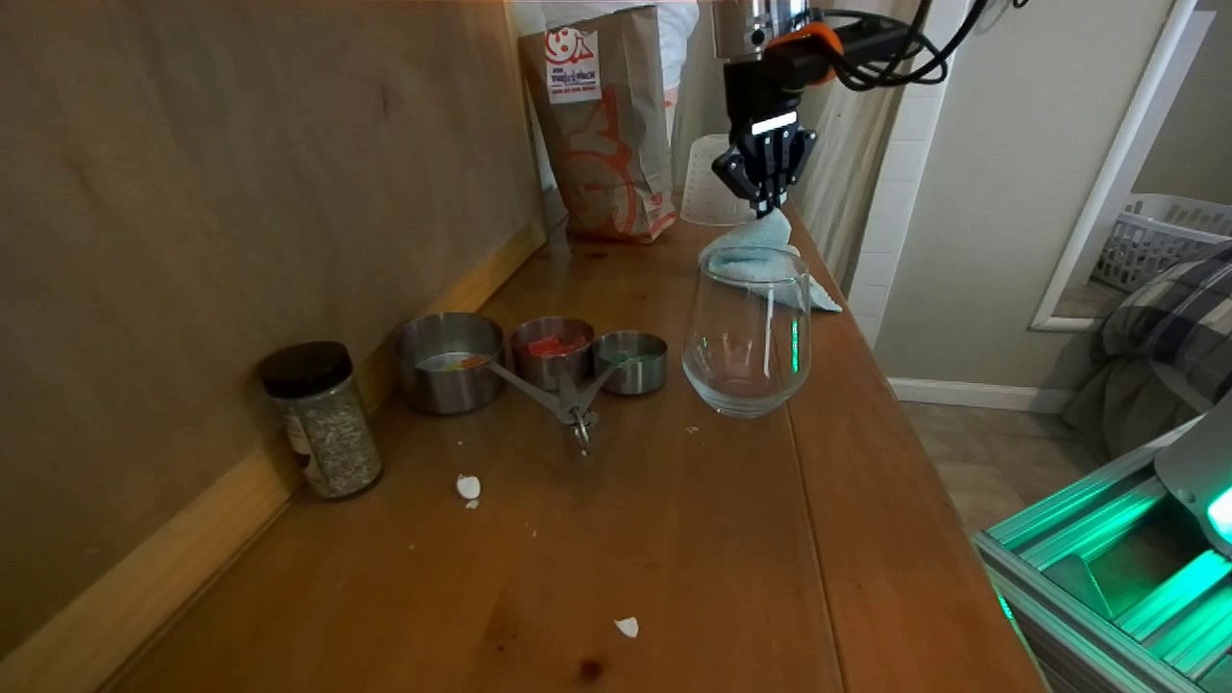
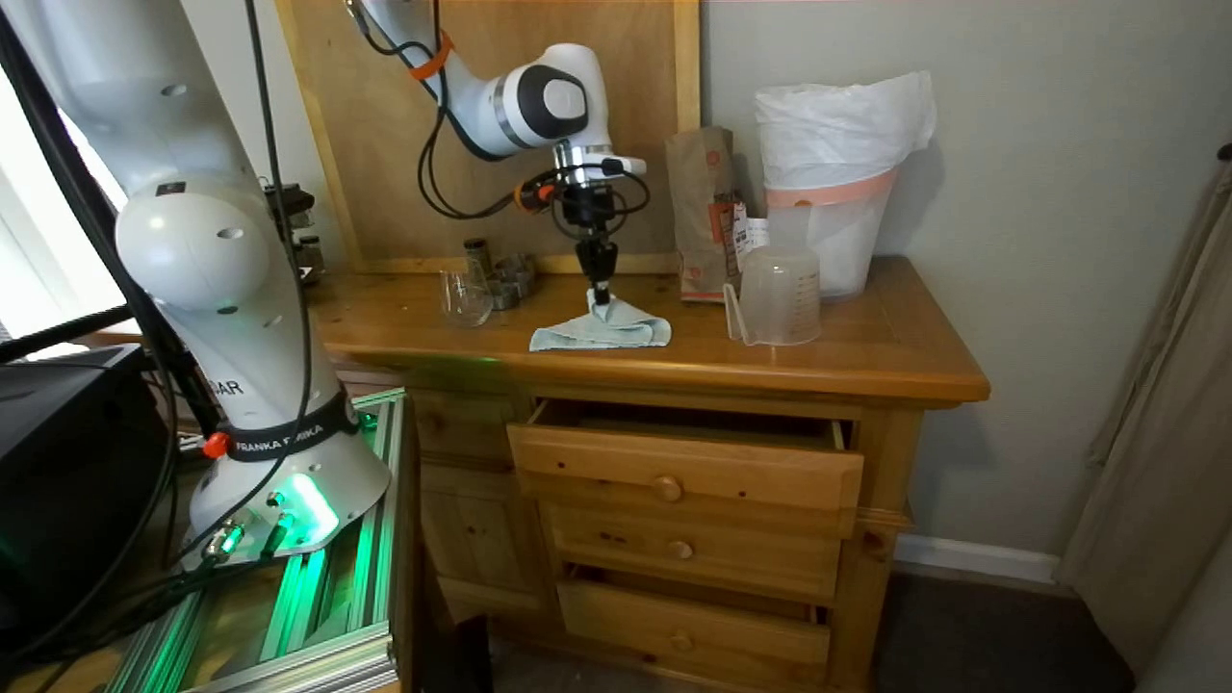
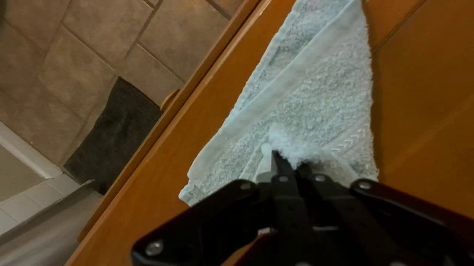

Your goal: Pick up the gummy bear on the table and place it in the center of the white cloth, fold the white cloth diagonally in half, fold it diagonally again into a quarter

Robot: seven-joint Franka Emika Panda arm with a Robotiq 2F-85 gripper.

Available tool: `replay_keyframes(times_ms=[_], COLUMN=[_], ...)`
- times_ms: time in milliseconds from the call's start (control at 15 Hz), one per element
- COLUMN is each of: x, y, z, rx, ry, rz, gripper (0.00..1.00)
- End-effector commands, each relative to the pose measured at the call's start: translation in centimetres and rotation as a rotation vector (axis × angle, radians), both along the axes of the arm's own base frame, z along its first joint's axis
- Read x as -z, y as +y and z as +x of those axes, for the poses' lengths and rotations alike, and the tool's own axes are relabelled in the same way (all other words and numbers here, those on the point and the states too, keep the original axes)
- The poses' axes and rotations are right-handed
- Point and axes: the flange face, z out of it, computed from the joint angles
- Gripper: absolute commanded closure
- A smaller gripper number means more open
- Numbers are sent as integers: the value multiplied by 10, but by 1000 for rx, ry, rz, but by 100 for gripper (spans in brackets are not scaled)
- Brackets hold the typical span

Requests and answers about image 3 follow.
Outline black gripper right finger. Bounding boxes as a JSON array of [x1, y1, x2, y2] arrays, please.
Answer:
[[295, 161, 474, 266]]

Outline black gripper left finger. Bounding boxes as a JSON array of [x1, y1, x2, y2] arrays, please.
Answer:
[[131, 150, 302, 266]]

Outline white terry cloth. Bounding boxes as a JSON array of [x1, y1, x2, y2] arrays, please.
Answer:
[[177, 0, 381, 209]]

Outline dark floor mat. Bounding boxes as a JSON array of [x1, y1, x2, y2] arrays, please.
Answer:
[[62, 77, 165, 197]]

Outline white baseboard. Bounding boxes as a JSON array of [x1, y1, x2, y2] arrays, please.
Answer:
[[0, 120, 65, 182]]

